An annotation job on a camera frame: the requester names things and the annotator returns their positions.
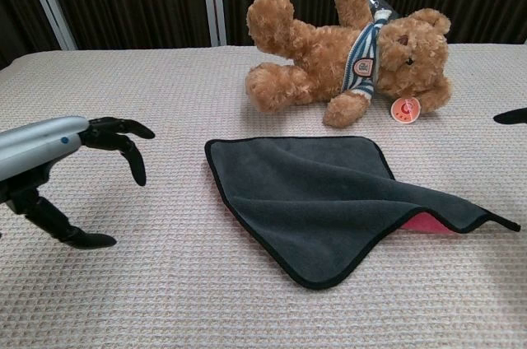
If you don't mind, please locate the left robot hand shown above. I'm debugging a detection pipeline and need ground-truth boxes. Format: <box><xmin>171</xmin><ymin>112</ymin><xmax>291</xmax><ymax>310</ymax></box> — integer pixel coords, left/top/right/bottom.
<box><xmin>0</xmin><ymin>116</ymin><xmax>156</xmax><ymax>250</ymax></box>

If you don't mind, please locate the brown teddy bear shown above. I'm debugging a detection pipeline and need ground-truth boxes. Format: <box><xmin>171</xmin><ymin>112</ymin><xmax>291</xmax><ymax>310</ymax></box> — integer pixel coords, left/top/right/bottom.
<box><xmin>245</xmin><ymin>0</ymin><xmax>453</xmax><ymax>128</ymax></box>

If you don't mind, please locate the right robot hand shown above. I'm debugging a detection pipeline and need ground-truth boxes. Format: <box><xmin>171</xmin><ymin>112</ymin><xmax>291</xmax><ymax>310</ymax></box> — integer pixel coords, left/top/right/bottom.
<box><xmin>492</xmin><ymin>108</ymin><xmax>527</xmax><ymax>124</ymax></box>

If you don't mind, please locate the round pink hang tag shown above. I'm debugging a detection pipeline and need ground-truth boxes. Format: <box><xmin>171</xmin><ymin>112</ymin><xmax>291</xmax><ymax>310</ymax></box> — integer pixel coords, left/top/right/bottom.
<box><xmin>389</xmin><ymin>96</ymin><xmax>421</xmax><ymax>123</ymax></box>

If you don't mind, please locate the beige woven tablecloth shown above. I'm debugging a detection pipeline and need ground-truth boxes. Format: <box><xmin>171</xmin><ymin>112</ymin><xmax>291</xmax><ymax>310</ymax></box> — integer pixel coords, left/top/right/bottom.
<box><xmin>0</xmin><ymin>42</ymin><xmax>527</xmax><ymax>349</ymax></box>

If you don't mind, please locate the grey and pink cloth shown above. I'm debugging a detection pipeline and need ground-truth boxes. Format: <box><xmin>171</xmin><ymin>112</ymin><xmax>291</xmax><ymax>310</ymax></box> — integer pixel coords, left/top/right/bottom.
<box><xmin>204</xmin><ymin>135</ymin><xmax>522</xmax><ymax>291</ymax></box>

